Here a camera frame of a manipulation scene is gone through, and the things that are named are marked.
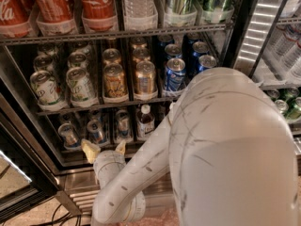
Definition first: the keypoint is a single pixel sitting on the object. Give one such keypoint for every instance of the green can right fridge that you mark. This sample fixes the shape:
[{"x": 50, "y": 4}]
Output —
[{"x": 294, "y": 111}]

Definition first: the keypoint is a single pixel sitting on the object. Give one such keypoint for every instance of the clear water bottle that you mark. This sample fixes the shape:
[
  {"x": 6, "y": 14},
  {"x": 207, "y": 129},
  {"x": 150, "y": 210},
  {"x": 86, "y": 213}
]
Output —
[{"x": 140, "y": 14}]

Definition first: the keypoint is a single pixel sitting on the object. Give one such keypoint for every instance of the red coca-cola can left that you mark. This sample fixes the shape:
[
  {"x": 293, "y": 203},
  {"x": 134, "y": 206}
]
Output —
[{"x": 14, "y": 20}]

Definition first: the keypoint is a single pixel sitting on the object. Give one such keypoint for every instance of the red coca-cola can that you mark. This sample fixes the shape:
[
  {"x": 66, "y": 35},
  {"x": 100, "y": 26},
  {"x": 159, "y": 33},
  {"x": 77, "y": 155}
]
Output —
[
  {"x": 98, "y": 15},
  {"x": 56, "y": 17},
  {"x": 14, "y": 20}
]

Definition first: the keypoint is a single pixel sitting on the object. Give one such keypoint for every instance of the red coca-cola can right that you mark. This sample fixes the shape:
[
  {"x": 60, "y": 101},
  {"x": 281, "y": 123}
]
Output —
[{"x": 98, "y": 15}]

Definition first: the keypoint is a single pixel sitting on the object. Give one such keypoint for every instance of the green can top right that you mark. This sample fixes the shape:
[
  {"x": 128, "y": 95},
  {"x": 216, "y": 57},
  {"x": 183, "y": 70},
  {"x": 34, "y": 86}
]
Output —
[{"x": 216, "y": 11}]

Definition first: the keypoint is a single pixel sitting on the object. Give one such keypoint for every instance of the blue pepsi can front right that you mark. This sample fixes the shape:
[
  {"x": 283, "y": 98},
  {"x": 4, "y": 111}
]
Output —
[{"x": 206, "y": 62}]

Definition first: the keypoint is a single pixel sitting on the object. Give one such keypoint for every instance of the silver green can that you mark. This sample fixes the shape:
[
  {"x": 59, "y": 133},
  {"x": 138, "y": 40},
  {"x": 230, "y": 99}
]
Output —
[{"x": 179, "y": 13}]

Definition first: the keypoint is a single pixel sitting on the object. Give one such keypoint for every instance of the upper wire fridge shelf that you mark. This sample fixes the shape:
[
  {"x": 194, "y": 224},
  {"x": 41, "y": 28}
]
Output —
[{"x": 118, "y": 34}]

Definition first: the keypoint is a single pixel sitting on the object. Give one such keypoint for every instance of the steel fridge door frame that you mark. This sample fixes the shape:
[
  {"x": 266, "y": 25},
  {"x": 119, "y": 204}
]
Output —
[{"x": 254, "y": 21}]

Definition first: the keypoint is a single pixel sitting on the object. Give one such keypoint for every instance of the gold can front left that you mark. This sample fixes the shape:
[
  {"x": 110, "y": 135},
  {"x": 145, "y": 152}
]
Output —
[{"x": 115, "y": 82}]

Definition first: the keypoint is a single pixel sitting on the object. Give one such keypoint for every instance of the green white can front left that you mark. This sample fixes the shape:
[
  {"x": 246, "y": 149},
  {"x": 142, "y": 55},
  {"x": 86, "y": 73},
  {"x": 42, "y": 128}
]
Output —
[{"x": 50, "y": 95}]

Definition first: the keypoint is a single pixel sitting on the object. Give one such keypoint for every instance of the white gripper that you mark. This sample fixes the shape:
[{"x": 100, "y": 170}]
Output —
[{"x": 105, "y": 160}]

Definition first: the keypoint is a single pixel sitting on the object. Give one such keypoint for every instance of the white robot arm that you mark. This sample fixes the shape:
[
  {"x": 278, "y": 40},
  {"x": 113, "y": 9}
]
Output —
[{"x": 229, "y": 153}]

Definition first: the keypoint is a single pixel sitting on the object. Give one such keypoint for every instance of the blue pepsi can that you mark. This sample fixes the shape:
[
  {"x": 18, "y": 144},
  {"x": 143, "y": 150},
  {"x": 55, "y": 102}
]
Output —
[
  {"x": 206, "y": 62},
  {"x": 175, "y": 72}
]

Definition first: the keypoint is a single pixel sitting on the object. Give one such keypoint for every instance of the blue pepsi can front left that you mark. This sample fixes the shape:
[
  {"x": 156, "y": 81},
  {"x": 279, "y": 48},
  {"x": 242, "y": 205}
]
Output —
[{"x": 175, "y": 72}]

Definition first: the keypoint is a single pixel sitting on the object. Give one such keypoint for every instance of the gold can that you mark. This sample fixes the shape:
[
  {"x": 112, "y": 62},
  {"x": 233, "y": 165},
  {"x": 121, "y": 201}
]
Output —
[
  {"x": 115, "y": 82},
  {"x": 145, "y": 78}
]

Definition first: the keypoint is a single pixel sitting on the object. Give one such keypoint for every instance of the green white can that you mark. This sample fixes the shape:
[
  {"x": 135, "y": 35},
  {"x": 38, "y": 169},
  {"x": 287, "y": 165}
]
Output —
[
  {"x": 83, "y": 93},
  {"x": 50, "y": 95}
]

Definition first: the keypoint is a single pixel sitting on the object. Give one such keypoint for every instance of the red coca-cola can middle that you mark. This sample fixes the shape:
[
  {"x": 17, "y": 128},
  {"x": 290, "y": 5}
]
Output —
[{"x": 56, "y": 17}]

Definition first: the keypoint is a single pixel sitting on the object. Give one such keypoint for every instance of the gold can front right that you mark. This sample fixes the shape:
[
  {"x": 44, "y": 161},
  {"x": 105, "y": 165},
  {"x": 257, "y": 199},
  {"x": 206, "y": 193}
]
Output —
[{"x": 145, "y": 78}]

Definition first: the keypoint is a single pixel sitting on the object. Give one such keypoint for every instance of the brown tea bottle left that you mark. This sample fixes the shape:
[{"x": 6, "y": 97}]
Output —
[{"x": 145, "y": 122}]

